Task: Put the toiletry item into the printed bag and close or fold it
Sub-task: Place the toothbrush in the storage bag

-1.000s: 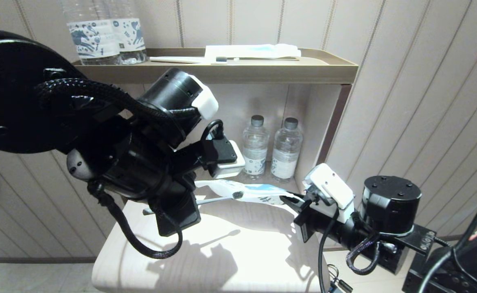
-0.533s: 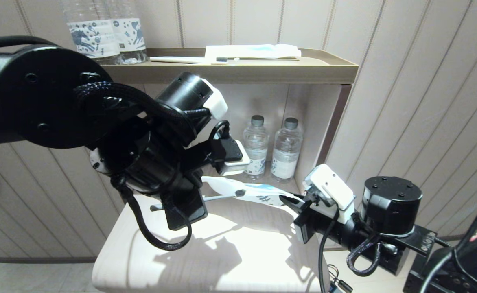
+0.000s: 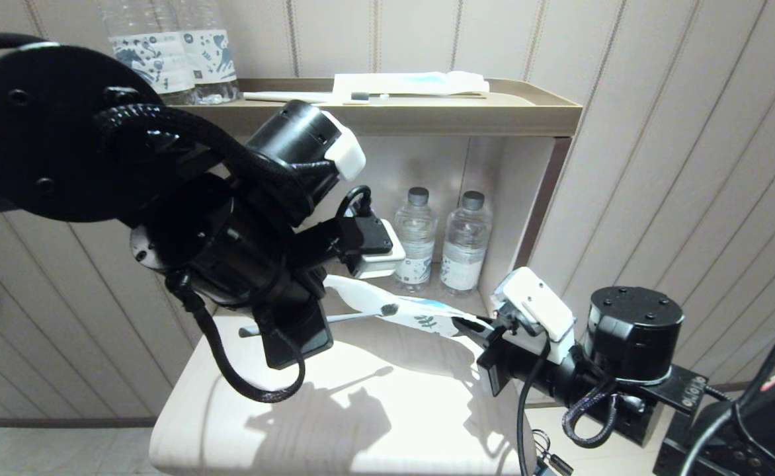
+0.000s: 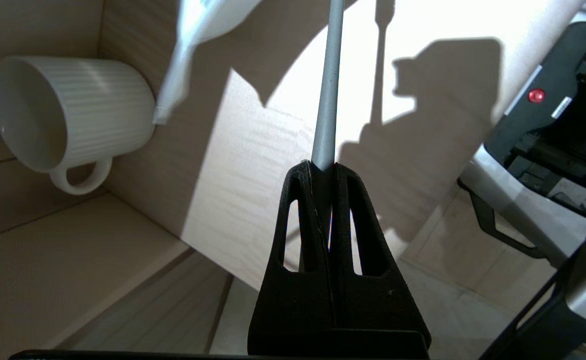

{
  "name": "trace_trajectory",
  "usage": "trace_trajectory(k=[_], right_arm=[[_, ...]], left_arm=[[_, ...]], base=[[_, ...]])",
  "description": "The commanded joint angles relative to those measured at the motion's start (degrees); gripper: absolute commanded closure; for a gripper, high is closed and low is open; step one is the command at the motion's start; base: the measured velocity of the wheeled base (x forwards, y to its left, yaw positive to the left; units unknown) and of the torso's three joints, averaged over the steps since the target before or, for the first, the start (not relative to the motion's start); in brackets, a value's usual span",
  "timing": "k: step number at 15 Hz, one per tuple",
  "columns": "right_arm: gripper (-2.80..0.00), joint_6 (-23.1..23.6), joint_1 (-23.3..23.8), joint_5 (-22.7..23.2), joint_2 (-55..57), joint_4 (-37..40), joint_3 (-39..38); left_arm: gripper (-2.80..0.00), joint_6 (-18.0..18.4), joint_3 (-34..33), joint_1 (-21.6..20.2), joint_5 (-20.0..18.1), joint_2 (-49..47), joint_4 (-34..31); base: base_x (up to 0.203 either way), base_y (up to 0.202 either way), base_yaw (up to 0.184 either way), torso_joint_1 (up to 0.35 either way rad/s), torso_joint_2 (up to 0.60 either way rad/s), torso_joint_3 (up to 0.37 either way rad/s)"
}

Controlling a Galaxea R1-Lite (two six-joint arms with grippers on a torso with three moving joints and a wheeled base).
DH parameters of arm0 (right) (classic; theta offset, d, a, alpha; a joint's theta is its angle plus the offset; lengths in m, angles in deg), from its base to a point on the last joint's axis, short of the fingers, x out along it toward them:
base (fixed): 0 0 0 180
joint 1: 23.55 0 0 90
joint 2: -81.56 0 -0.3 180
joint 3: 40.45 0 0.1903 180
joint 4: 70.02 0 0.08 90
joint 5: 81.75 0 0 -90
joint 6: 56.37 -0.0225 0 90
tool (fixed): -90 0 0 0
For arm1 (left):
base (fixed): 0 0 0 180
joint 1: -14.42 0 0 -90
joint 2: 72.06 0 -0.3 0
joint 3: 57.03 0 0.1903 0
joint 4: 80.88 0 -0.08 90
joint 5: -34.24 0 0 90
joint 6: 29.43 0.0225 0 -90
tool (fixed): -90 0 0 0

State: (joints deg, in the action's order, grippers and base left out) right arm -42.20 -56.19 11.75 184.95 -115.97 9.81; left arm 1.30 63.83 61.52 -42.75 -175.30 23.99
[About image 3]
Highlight pale green toothbrush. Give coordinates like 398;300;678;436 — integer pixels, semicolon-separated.
238;303;399;338

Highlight white blue plastic wrapper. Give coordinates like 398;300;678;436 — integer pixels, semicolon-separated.
325;274;495;339

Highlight small clear water bottle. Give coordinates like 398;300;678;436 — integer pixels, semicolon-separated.
440;191;493;296
393;187;438;292

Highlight black key bunch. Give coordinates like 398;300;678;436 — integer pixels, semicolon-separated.
532;430;575;476

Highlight brown open shelf unit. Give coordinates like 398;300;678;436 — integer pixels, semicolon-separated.
163;78;583;331

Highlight white toothbrush dark bristles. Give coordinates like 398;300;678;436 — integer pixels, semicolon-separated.
243;91;370;105

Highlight large clear water bottle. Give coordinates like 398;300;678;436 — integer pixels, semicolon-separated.
100;0;198;106
176;0;239;105

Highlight braided left arm cable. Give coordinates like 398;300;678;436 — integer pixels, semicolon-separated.
93;102;307;405

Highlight braided arm cable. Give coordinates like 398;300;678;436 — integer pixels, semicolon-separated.
93;102;307;405
562;378;621;450

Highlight braided right arm cable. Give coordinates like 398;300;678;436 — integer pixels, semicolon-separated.
562;378;621;450

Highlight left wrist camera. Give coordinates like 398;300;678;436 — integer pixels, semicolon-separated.
350;217;407;280

